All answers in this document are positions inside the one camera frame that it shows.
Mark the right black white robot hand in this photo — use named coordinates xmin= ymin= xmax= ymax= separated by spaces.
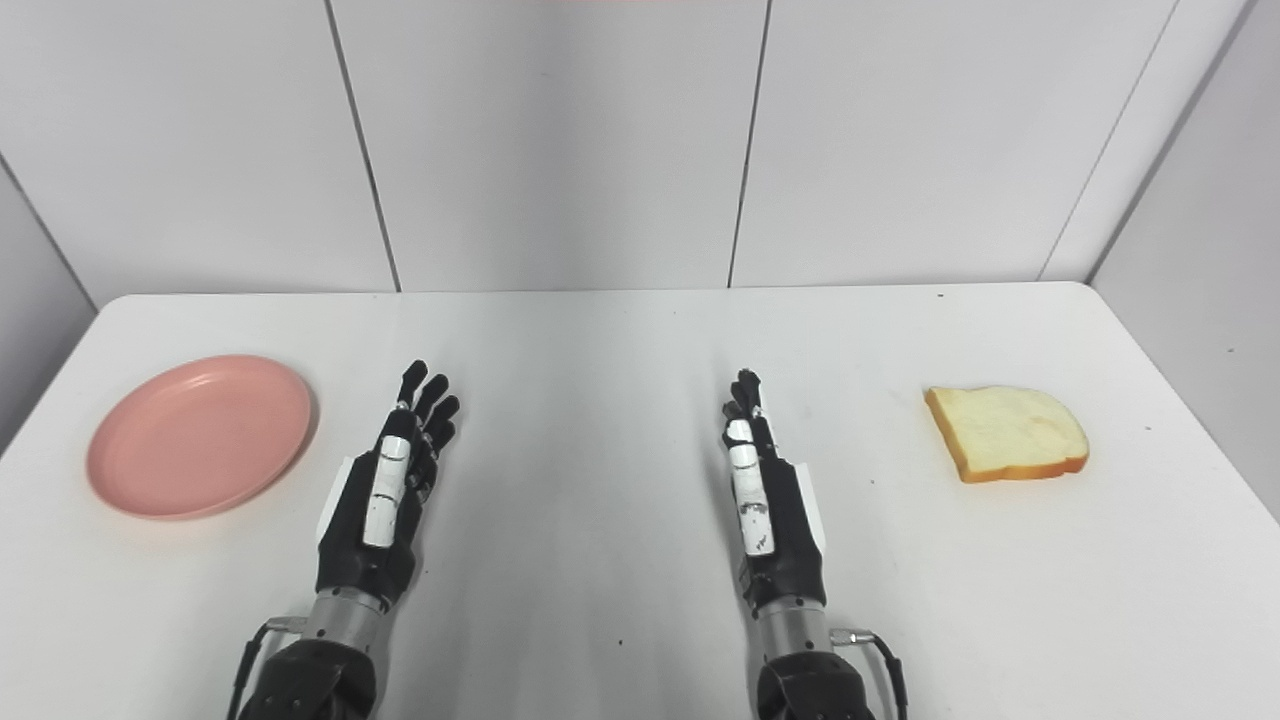
xmin=721 ymin=369 xmax=829 ymax=613

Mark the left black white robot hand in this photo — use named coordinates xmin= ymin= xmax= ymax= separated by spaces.
xmin=316 ymin=360 xmax=462 ymax=608

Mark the pink round plate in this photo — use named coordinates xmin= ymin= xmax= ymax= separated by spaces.
xmin=86 ymin=355 xmax=314 ymax=521

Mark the slice of white bread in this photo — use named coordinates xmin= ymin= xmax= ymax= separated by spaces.
xmin=924 ymin=386 xmax=1090 ymax=485

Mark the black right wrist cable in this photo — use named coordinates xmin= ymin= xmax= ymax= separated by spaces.
xmin=830 ymin=628 xmax=909 ymax=720

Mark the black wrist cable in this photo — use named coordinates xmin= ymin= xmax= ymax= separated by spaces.
xmin=830 ymin=628 xmax=909 ymax=720
xmin=226 ymin=617 xmax=307 ymax=720

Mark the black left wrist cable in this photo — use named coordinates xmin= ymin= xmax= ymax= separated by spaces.
xmin=226 ymin=617 xmax=307 ymax=720

